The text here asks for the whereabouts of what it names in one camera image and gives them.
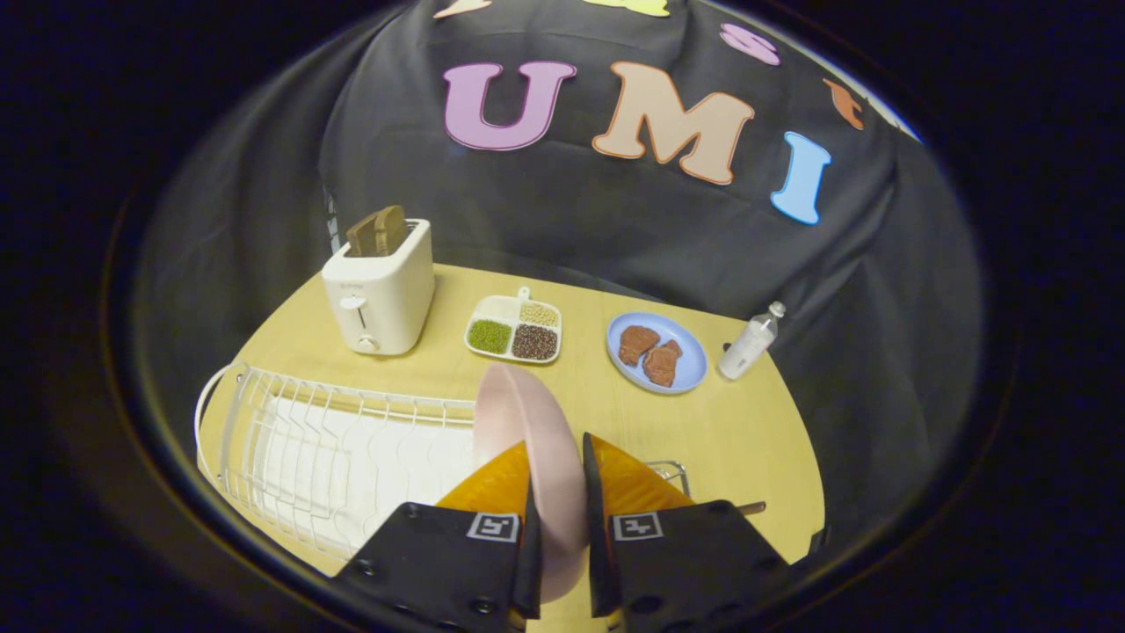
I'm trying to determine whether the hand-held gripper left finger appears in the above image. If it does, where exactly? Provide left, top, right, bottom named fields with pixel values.
left=332, top=440, right=543, bottom=633

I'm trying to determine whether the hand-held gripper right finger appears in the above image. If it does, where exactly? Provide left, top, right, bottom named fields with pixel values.
left=582, top=433, right=790, bottom=633

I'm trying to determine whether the wire basket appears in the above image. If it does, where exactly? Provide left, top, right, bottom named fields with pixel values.
left=646, top=460, right=692, bottom=498

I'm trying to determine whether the pink plate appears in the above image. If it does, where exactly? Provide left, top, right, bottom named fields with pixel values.
left=472, top=363, right=590, bottom=604

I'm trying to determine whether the white wire dish rack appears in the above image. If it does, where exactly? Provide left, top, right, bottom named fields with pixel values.
left=194, top=361, right=480, bottom=564

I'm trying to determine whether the blue plate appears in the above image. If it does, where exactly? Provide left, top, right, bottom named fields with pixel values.
left=606, top=311, right=708, bottom=395

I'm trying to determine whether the brown meat piece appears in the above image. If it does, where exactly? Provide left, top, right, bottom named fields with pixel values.
left=618, top=325, right=661, bottom=367
left=642, top=339, right=684, bottom=389

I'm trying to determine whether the white divided tray with beans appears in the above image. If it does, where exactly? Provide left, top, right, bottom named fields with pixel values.
left=464, top=287, right=563, bottom=365

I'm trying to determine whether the small white plastic bottle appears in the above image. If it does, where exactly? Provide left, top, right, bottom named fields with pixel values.
left=718, top=301, right=787, bottom=382

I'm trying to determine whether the white toaster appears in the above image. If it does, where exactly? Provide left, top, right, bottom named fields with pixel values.
left=321, top=218, right=436, bottom=357

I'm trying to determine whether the black backdrop cloth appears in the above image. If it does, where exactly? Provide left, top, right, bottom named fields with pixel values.
left=132, top=0, right=985, bottom=546

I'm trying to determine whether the brown toast slice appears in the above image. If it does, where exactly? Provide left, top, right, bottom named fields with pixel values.
left=345, top=213, right=381, bottom=258
left=374, top=205, right=410, bottom=256

